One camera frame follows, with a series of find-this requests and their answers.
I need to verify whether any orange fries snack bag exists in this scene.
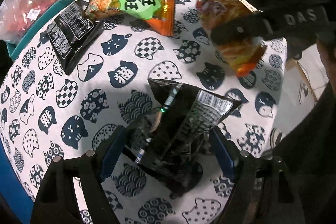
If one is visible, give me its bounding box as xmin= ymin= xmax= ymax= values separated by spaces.
xmin=196 ymin=0 xmax=267 ymax=77

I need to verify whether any black snack bag front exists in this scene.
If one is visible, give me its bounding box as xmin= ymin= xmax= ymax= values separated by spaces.
xmin=118 ymin=79 xmax=242 ymax=196

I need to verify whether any orange green snack bag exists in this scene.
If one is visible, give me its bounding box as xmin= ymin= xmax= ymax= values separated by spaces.
xmin=85 ymin=0 xmax=175 ymax=36

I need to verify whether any black small snack bag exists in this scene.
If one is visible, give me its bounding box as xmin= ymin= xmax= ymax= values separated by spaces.
xmin=46 ymin=0 xmax=103 ymax=76

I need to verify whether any right hand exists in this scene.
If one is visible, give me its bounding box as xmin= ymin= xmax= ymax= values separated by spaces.
xmin=316 ymin=39 xmax=335 ymax=94

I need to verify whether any cat pattern tablecloth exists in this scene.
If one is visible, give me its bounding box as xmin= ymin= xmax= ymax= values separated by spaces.
xmin=1 ymin=0 xmax=287 ymax=223

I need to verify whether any blue cardboard box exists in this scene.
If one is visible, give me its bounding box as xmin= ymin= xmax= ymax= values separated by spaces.
xmin=1 ymin=144 xmax=34 ymax=223

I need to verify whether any teal cardboard box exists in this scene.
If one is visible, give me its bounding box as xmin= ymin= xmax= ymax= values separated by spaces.
xmin=6 ymin=0 xmax=76 ymax=61

